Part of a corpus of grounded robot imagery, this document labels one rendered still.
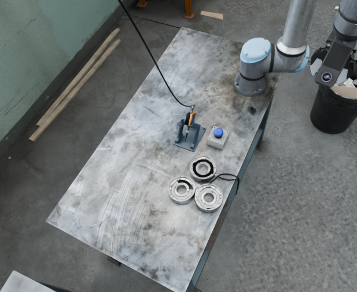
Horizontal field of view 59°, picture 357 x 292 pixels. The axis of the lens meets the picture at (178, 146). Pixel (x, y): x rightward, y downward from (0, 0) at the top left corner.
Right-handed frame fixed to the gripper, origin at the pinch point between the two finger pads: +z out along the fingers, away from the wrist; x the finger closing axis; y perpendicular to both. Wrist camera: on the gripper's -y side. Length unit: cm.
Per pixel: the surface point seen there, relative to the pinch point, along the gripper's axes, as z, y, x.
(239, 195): 125, -21, 17
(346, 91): 110, 67, -9
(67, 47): 113, 11, 195
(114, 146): 39, -43, 64
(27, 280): 37, -106, 61
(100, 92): 132, -5, 157
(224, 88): 50, 8, 40
